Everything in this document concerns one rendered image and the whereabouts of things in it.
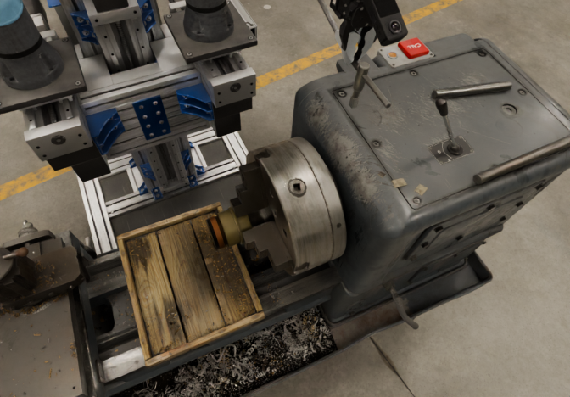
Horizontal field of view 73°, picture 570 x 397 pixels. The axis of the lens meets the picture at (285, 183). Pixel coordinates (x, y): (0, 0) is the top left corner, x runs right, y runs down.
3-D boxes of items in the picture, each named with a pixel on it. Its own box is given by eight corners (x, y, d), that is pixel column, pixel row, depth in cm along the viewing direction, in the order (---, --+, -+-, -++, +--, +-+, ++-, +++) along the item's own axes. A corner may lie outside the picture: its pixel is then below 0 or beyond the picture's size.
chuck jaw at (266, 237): (286, 215, 91) (307, 259, 85) (284, 225, 95) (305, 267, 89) (241, 231, 88) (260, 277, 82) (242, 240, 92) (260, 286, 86)
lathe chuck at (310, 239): (271, 169, 115) (287, 116, 85) (313, 270, 106) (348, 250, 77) (243, 178, 112) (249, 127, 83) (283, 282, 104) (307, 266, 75)
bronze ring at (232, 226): (240, 195, 90) (202, 208, 88) (254, 228, 86) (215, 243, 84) (242, 214, 98) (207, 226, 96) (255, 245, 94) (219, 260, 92)
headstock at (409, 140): (429, 116, 143) (479, 23, 110) (517, 224, 120) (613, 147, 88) (281, 164, 128) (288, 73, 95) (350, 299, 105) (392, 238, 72)
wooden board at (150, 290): (220, 207, 118) (220, 200, 115) (265, 319, 101) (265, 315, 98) (120, 242, 110) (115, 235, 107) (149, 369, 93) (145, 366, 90)
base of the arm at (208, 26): (177, 18, 119) (170, -13, 111) (223, 8, 123) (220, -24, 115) (193, 47, 112) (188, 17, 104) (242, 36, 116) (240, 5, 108)
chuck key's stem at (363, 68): (359, 108, 87) (371, 66, 77) (350, 110, 86) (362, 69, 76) (354, 101, 88) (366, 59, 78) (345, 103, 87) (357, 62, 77)
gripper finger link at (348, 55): (338, 50, 84) (348, 11, 76) (351, 68, 81) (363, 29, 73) (325, 53, 83) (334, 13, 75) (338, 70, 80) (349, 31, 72)
